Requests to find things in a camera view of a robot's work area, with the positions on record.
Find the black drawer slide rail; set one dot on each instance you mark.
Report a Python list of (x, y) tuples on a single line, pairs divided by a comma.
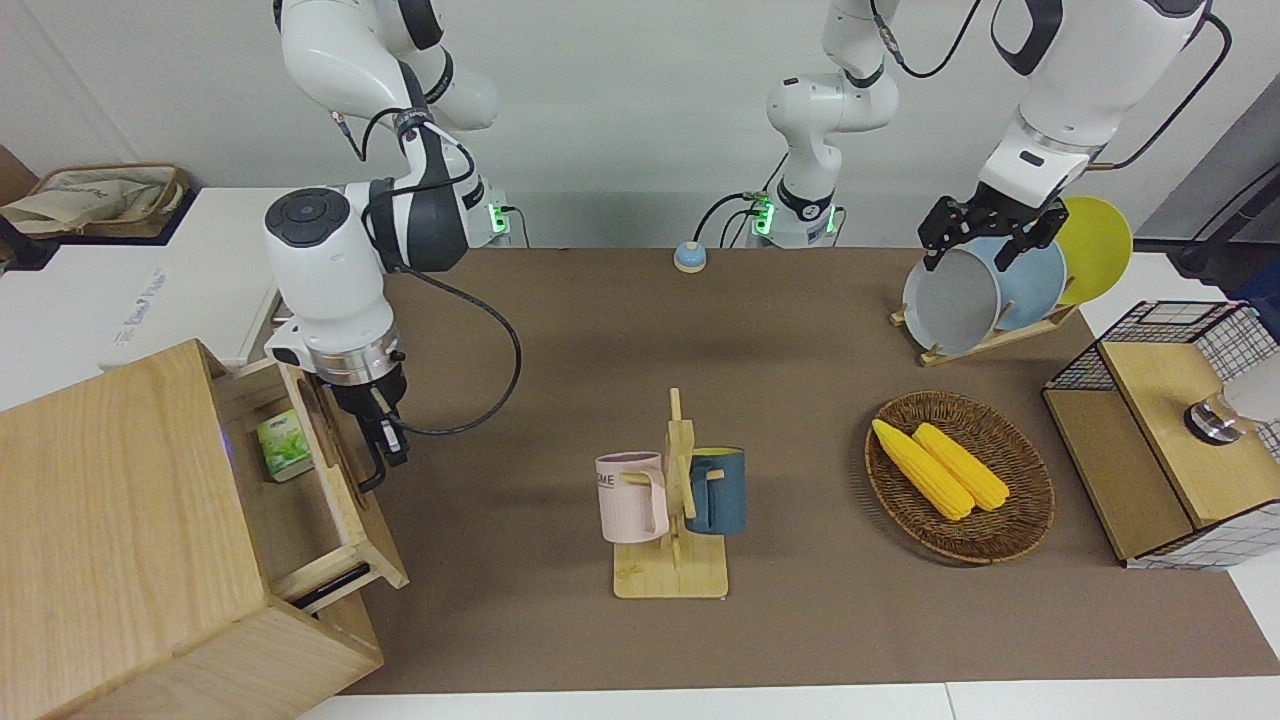
[(330, 587)]

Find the white cylinder with glass base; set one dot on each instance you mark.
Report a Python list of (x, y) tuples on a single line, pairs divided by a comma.
[(1255, 390)]

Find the dark blue mug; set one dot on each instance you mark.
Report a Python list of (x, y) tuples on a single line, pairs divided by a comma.
[(718, 490)]

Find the gray plate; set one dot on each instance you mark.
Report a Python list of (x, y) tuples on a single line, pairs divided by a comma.
[(950, 305)]

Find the wooden mug stand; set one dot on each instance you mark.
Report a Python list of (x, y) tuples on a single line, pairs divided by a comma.
[(670, 575)]

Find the brown table mat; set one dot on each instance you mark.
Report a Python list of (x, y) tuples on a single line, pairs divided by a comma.
[(800, 620)]

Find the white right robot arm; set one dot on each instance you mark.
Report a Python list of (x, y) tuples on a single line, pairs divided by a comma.
[(320, 270)]

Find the black equipment stand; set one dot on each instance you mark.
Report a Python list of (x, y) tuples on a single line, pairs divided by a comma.
[(1200, 262)]

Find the green tea box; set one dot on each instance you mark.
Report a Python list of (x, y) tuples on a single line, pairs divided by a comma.
[(283, 445)]

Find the wooden plate rack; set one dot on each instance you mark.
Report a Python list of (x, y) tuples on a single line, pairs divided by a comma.
[(1000, 340)]

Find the round wicker tray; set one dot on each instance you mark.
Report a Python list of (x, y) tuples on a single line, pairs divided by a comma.
[(1000, 530)]

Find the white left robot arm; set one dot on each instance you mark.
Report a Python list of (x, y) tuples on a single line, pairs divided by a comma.
[(1060, 90)]

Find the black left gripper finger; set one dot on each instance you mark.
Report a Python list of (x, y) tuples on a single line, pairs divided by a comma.
[(942, 230), (1035, 240)]

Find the wooden shelf box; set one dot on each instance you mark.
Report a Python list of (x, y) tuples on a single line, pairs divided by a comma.
[(1160, 420)]

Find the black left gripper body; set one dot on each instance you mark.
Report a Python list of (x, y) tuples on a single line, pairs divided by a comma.
[(1000, 215)]

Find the short corn cob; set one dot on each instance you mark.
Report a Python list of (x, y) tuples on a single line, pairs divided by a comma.
[(965, 465)]

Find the long pointed corn cob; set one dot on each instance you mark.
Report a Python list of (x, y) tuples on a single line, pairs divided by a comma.
[(920, 470)]

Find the wooden drawer cabinet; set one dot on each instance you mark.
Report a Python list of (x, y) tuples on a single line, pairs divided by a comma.
[(120, 520)]

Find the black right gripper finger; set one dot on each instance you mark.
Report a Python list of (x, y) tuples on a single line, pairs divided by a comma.
[(372, 470), (394, 440)]

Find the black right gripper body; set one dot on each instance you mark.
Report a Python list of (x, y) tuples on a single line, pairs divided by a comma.
[(368, 398)]

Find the wooden drawer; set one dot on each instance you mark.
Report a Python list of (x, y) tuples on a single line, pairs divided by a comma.
[(370, 500)]

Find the light blue plate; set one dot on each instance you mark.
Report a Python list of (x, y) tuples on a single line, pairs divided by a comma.
[(1035, 280)]

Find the pink mug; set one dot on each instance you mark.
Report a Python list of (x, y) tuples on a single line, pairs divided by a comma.
[(630, 500)]

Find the yellow plate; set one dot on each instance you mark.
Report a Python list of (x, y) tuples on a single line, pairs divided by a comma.
[(1095, 250)]

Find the blue bell on wooden base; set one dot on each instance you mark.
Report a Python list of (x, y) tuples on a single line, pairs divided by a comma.
[(690, 258)]

